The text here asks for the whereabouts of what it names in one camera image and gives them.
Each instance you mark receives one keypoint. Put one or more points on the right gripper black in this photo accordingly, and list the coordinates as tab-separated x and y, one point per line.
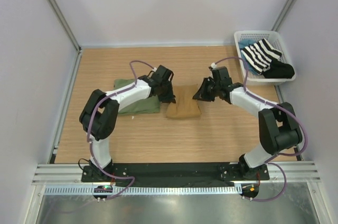
202	94

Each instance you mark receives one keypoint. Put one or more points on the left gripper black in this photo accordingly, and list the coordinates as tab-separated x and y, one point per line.
170	97

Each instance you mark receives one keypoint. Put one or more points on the green tank top blue trim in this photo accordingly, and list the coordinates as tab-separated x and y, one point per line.
149	105

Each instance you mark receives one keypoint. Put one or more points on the tan tank top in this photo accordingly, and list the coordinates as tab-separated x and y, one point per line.
185	106

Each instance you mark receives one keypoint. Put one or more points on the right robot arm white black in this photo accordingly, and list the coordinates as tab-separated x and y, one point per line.
278	128

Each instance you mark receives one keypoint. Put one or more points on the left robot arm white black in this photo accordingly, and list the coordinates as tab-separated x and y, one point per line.
100	113

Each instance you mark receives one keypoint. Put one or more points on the black white striped tank top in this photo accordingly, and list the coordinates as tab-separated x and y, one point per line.
265	53

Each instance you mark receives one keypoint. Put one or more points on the white plastic laundry basket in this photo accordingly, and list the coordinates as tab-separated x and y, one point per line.
276	41

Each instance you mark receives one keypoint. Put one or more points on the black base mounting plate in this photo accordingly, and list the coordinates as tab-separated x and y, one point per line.
187	175

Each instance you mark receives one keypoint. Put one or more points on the white slotted cable duct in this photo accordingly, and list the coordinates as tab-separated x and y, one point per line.
103	190

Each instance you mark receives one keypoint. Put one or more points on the left aluminium corner post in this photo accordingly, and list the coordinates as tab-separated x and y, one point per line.
59	15

